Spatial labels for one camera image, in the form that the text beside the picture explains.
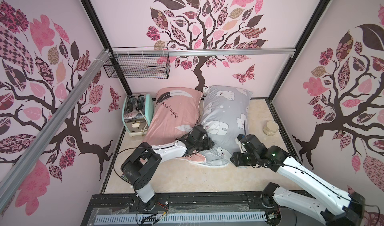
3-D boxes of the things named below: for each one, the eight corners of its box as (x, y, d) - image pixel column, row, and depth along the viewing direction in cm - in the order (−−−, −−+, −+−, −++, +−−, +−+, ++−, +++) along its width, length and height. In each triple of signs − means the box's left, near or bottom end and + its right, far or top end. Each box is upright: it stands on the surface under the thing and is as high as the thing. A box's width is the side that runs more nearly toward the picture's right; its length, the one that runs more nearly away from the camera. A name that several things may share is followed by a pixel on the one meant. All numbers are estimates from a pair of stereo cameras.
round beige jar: (264, 136, 101) (268, 130, 95) (261, 126, 106) (264, 120, 101) (276, 136, 101) (280, 130, 95) (272, 126, 106) (276, 120, 101)
